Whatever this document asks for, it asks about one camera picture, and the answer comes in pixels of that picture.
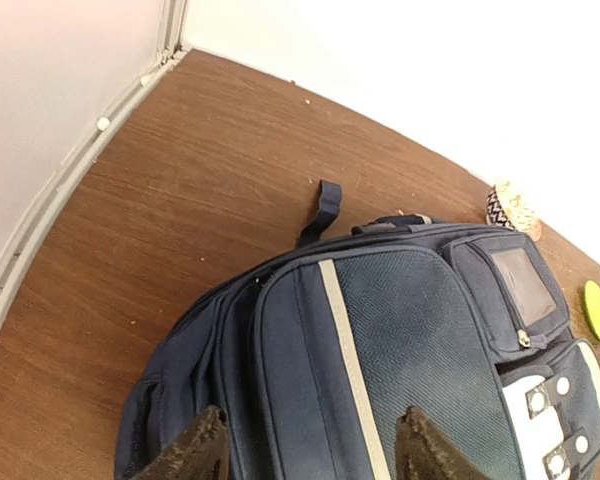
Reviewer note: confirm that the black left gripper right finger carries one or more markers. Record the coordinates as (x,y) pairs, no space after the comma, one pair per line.
(422,451)

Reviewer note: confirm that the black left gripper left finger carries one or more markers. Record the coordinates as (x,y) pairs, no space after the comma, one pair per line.
(200,452)

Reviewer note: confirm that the navy blue student backpack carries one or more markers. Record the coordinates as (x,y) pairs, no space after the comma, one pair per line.
(315,355)

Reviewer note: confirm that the green plate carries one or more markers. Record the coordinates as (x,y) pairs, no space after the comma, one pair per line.
(592,306)

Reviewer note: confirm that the red blue patterned bowl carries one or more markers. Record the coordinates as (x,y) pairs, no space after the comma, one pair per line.
(508,208)

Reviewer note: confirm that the left aluminium frame post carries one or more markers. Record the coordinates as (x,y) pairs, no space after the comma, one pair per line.
(170,28)

